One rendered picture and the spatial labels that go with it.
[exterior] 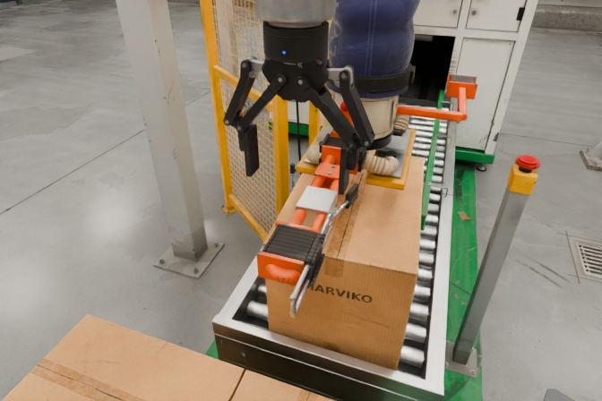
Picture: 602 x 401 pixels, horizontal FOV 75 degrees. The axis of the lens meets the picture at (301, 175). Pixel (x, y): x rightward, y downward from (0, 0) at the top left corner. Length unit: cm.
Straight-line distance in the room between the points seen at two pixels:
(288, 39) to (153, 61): 144
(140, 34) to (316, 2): 147
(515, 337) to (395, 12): 173
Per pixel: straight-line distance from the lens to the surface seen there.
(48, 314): 247
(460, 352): 202
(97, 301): 242
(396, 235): 112
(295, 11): 43
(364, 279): 106
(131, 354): 143
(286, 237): 63
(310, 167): 106
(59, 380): 147
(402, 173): 107
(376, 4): 95
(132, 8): 185
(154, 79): 189
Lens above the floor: 165
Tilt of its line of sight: 32 degrees down
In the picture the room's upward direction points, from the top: straight up
